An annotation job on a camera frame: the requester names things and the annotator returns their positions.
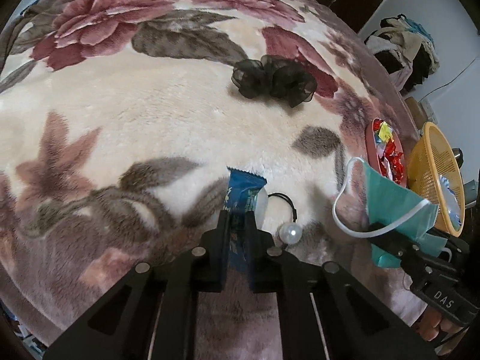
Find orange plastic basket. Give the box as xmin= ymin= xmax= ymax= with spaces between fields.
xmin=407 ymin=122 xmax=466 ymax=238

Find dark blue packet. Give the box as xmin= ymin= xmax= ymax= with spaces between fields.
xmin=223 ymin=166 xmax=268 ymax=274

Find pink plastic tray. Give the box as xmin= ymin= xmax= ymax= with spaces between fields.
xmin=365 ymin=118 xmax=407 ymax=188

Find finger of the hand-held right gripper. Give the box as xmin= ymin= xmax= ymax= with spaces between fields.
xmin=427 ymin=232 xmax=470 ymax=262
xmin=368 ymin=223 xmax=425 ymax=268

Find black sheer scrunchie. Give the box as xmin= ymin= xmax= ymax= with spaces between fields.
xmin=231 ymin=55 xmax=318 ymax=109

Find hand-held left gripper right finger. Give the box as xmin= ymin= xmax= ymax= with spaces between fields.
xmin=245 ymin=210 xmax=437 ymax=360

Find cardboard box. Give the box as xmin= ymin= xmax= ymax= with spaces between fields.
xmin=405 ymin=97 xmax=428 ymax=128

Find pile of clothes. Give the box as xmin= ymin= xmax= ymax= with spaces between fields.
xmin=365 ymin=14 xmax=440 ymax=92

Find pile of wrapped candies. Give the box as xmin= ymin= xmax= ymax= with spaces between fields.
xmin=372 ymin=120 xmax=406 ymax=186

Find person's right hand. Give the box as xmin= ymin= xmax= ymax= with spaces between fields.
xmin=416 ymin=300 xmax=466 ymax=342

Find floral plush blanket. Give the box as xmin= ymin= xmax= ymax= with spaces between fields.
xmin=0 ymin=0 xmax=424 ymax=360

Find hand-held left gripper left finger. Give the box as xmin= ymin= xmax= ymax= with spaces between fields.
xmin=43 ymin=210 xmax=231 ymax=360

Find teal face mask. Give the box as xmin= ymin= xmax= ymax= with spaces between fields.
xmin=333 ymin=157 xmax=449 ymax=269

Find black pearl hair tie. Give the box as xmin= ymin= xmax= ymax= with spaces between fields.
xmin=267 ymin=192 xmax=302 ymax=246

